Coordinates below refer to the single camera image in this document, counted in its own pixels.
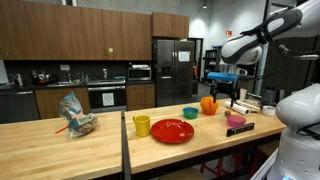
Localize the brown upper wall cabinets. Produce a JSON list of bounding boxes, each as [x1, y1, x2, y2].
[[0, 0, 191, 61]]

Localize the brown lower cabinet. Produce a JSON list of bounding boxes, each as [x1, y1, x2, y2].
[[125, 83, 157, 112], [34, 87, 91, 121]]

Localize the clear plastic food bag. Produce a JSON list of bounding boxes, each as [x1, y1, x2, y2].
[[57, 91, 99, 139]]

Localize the pink plastic bowl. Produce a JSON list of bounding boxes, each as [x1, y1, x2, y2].
[[226, 114, 247, 128]]

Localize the black spirit level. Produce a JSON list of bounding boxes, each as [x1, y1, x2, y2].
[[226, 122, 256, 138]]

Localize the white paper towel roll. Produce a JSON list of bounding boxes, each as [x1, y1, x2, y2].
[[224, 100, 251, 117]]

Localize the black built-in oven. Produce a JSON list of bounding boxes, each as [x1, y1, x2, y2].
[[86, 84, 128, 115]]

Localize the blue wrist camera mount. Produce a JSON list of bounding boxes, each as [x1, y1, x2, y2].
[[206, 71, 240, 83]]

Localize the white tape roll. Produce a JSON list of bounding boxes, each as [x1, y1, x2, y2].
[[261, 105, 277, 117]]

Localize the silver microwave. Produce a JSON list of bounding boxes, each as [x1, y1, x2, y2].
[[127, 66, 152, 82]]

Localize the dark storage shelf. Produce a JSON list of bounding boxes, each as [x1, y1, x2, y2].
[[202, 47, 223, 85]]

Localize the white paper on refrigerator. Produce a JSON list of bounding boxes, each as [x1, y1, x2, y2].
[[177, 50, 192, 63]]

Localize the white paper on oven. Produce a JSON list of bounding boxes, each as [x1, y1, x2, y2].
[[101, 92, 116, 108]]

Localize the green bowl with blue tape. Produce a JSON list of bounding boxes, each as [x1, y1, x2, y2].
[[182, 106, 200, 120]]

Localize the black dishwasher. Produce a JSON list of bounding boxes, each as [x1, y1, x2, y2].
[[0, 89, 41, 125]]

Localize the yellow cup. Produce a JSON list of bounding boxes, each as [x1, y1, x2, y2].
[[132, 115, 152, 138]]

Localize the red plate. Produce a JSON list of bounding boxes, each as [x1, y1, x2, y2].
[[150, 118, 195, 145]]

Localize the silver kettle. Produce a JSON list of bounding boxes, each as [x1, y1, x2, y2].
[[13, 72, 25, 88]]

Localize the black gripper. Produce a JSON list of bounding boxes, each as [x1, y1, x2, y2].
[[209, 79, 242, 108]]

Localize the black steel refrigerator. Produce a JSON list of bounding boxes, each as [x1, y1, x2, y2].
[[152, 38, 196, 108]]

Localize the orange pumpkin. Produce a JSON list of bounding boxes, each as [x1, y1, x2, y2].
[[199, 96, 220, 117]]

